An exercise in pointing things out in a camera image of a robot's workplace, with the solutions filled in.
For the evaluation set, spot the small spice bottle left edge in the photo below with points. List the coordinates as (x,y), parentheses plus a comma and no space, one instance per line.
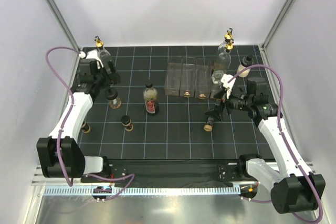
(85,128)

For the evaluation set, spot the tall bottle dark sauce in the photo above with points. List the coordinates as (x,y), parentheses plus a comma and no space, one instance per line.
(104,55)

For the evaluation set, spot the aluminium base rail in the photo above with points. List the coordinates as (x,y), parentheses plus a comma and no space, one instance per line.
(200,173)

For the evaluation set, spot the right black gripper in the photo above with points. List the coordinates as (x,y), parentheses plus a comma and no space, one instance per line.
(216,113)

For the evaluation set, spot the clear acrylic organizer rack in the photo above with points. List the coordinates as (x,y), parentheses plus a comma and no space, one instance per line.
(190,77)

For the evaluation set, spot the white slotted cable duct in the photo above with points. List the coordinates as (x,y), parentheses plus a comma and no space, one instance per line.
(110,191)

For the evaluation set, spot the red label soy bottle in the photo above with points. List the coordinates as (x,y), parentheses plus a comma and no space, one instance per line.
(150,95)

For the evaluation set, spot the small upright spice bottle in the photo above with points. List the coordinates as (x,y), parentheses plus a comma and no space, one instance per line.
(127,123)

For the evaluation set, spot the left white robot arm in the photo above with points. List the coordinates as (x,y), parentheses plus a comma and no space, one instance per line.
(59,153)

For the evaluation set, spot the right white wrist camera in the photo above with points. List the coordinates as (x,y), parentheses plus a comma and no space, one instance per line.
(227,83)

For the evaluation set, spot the tall clear liquid bottle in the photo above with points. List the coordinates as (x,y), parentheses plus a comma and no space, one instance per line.
(216,76)

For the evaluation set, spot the short bottle brown sauce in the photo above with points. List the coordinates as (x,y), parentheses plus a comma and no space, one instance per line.
(223,58)

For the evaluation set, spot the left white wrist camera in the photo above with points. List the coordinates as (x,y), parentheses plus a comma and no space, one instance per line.
(93,54)

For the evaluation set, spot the lying small spice bottle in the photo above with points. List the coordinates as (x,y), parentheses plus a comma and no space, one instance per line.
(208,127)

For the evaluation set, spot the glass jar black lid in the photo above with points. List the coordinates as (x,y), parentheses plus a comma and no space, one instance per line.
(112,97)

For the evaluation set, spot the white powder shaker jar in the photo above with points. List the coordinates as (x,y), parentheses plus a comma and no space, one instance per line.
(245,62)

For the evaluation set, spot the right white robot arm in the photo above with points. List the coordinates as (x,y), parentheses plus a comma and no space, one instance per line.
(293,186)

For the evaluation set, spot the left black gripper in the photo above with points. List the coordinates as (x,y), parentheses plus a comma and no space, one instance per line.
(111,78)

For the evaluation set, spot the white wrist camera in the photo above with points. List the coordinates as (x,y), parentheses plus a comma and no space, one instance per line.
(227,83)
(93,54)

